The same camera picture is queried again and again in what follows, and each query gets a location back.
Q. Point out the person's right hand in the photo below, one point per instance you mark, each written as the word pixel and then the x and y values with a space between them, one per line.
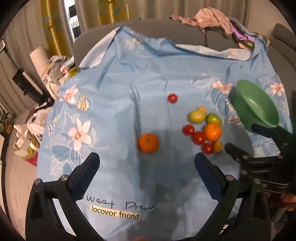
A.
pixel 289 198

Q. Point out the yellow-green lemon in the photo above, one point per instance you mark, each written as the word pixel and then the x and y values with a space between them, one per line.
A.
pixel 196 116

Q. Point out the pink clothes pile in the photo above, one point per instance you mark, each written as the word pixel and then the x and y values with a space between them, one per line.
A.
pixel 208 18

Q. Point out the orange mandarin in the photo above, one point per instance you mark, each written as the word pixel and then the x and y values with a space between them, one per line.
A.
pixel 212 132
pixel 148 143

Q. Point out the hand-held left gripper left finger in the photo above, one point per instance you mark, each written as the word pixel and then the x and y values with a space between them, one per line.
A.
pixel 87 172

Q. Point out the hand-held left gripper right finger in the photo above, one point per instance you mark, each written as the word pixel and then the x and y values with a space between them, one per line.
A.
pixel 205 176

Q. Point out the green plastic bowl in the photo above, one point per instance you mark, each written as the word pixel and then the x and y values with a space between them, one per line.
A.
pixel 256 104

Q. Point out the yellow-brown loquat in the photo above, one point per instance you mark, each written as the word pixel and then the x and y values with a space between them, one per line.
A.
pixel 203 108

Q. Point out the white plastic bags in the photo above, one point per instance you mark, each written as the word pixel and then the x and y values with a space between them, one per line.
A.
pixel 32 129

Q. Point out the green lime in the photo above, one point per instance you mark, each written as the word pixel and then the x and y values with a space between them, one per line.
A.
pixel 213 118

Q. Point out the beige curtain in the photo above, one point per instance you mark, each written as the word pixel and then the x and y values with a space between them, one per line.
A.
pixel 161 9

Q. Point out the mixed clothes pile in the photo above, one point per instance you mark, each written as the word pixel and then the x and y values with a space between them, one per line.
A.
pixel 55 69

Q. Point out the grey sofa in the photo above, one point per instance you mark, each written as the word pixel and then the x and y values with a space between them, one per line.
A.
pixel 161 30

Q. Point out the yellow floral curtain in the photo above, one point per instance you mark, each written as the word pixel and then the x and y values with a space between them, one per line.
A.
pixel 52 27
pixel 111 11

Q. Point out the small yellow tomato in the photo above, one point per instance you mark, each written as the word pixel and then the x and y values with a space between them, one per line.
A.
pixel 218 146

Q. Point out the blue floral bed sheet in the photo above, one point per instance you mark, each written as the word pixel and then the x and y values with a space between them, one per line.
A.
pixel 115 92

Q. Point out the white cylinder lamp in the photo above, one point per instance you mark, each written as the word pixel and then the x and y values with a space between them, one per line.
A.
pixel 38 60

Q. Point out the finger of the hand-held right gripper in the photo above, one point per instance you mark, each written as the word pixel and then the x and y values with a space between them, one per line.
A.
pixel 266 132
pixel 238 153

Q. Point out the red cherry tomato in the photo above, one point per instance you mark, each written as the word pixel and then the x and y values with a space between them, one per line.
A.
pixel 188 129
pixel 207 148
pixel 172 98
pixel 199 137

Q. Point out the purple cloth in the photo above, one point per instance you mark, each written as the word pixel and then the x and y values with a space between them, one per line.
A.
pixel 240 34

